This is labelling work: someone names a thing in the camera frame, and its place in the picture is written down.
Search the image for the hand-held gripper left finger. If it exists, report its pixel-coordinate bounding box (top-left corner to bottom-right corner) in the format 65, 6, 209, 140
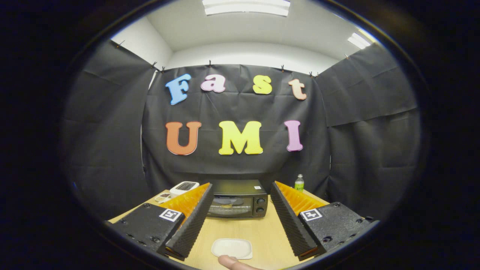
107, 183, 215, 262

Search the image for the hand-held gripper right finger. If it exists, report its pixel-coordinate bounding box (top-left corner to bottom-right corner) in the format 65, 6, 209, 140
270, 181, 375, 261

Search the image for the white square plate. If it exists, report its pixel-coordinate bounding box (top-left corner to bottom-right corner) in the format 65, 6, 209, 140
211, 238, 253, 260

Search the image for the black toaster oven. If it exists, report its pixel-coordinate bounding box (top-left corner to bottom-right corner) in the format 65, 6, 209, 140
206, 180, 269, 219

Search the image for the white pop-up toaster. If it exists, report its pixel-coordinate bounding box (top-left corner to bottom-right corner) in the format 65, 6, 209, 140
169, 181, 200, 198

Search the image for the small ceiling light panel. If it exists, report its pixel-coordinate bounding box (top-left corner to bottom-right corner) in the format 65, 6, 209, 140
347, 32, 372, 50

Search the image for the large ceiling light panel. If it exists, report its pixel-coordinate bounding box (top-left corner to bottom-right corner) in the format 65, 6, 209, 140
202, 0, 291, 17

